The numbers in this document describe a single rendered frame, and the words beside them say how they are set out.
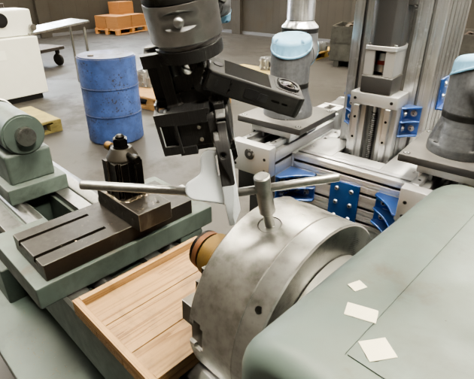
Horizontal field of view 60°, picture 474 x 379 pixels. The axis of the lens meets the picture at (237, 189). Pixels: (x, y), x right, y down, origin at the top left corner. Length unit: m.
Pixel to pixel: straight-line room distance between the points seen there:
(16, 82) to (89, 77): 2.17
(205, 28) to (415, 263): 0.34
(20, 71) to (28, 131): 4.81
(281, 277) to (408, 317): 0.16
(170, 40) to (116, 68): 3.76
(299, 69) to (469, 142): 0.48
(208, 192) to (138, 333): 0.51
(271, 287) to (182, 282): 0.52
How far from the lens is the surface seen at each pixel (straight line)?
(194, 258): 0.77
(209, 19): 0.43
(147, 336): 0.92
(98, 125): 4.36
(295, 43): 1.22
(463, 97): 1.07
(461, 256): 0.56
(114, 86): 4.21
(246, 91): 0.45
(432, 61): 1.26
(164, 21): 0.43
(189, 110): 0.45
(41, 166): 1.58
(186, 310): 0.67
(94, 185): 0.56
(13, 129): 1.51
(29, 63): 6.33
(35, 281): 1.07
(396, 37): 1.20
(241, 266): 0.56
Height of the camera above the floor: 1.55
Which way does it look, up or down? 28 degrees down
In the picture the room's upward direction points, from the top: straight up
